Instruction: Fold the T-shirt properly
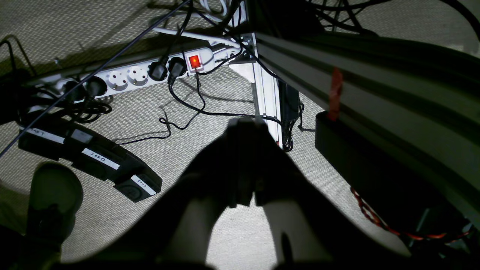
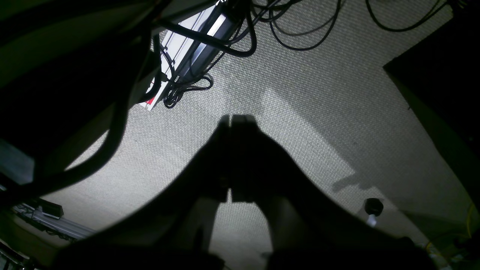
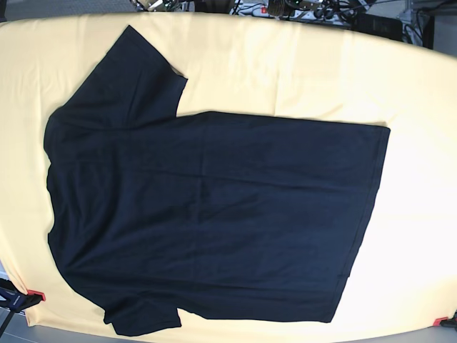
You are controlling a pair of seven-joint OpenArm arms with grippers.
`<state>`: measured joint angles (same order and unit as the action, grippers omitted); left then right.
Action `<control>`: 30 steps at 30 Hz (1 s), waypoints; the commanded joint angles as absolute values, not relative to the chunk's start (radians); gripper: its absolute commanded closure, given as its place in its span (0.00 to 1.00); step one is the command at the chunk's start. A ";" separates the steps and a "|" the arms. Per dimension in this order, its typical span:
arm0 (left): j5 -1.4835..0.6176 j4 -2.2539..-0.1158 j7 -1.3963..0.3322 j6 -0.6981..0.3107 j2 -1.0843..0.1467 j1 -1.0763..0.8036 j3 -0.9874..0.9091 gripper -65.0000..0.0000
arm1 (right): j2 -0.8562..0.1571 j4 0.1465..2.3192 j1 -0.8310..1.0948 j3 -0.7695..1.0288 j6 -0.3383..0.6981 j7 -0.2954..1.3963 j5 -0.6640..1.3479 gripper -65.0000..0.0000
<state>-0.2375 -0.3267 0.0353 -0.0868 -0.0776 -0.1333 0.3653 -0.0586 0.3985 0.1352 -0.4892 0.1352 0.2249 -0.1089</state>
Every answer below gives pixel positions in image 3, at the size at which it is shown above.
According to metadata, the dark navy T-shirt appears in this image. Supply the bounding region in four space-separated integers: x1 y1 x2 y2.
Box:
44 27 390 337

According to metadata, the white power strip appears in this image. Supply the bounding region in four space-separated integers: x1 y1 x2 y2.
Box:
229 1 338 23

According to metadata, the yellow table cloth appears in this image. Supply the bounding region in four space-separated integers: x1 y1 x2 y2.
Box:
1 13 456 342

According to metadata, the black box on floor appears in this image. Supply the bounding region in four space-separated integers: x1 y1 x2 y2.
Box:
352 14 403 41

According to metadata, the left red black clamp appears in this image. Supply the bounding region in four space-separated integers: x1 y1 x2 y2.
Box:
1 279 46 313

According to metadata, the red black clamp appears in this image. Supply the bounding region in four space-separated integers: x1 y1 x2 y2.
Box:
1 279 46 313
433 312 457 329

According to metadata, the right red black clamp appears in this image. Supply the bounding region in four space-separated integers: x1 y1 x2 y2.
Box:
433 312 457 329

